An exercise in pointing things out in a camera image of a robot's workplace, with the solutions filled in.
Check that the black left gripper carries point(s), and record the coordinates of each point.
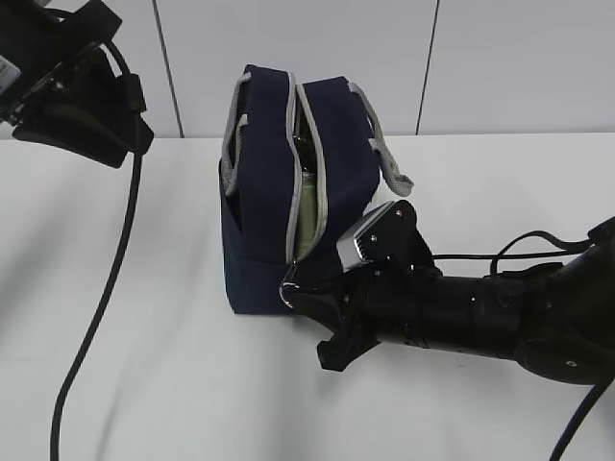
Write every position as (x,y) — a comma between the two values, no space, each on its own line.
(86,109)

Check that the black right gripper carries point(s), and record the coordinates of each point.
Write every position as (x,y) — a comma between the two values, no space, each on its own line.
(367,306)

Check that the green lid glass container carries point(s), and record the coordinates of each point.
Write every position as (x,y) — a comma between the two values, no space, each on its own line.
(307,216)

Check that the navy blue lunch bag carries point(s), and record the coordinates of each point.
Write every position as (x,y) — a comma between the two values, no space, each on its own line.
(277,129)

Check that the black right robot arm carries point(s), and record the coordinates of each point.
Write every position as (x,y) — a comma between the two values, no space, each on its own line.
(556,320)

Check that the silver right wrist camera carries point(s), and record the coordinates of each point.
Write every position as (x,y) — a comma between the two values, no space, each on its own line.
(368,240)

